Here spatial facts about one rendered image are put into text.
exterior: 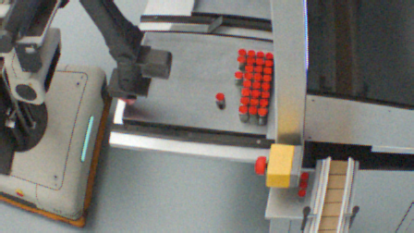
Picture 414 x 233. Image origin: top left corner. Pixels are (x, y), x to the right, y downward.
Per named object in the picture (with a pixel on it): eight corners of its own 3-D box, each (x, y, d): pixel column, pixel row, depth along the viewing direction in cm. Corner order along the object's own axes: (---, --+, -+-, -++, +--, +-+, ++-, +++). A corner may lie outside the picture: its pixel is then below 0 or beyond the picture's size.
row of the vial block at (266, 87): (274, 63, 189) (273, 53, 185) (266, 126, 180) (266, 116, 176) (265, 61, 189) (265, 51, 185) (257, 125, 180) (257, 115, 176)
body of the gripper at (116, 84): (147, 100, 176) (146, 83, 169) (107, 94, 176) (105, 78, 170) (152, 76, 179) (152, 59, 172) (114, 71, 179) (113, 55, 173)
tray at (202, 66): (276, 51, 191) (276, 43, 188) (265, 141, 178) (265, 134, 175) (146, 39, 196) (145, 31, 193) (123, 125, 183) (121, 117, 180)
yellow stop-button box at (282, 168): (300, 160, 166) (302, 145, 160) (296, 188, 162) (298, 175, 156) (269, 158, 167) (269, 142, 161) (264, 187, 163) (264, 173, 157)
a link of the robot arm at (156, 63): (126, 25, 163) (115, 55, 159) (175, 29, 162) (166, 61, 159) (127, 51, 174) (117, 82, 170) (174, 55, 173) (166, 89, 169)
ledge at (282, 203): (325, 174, 174) (326, 171, 172) (317, 219, 168) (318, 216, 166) (273, 172, 176) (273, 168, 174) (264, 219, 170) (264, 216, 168)
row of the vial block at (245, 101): (257, 60, 189) (256, 50, 185) (248, 124, 181) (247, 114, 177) (248, 59, 190) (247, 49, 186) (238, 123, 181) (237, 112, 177)
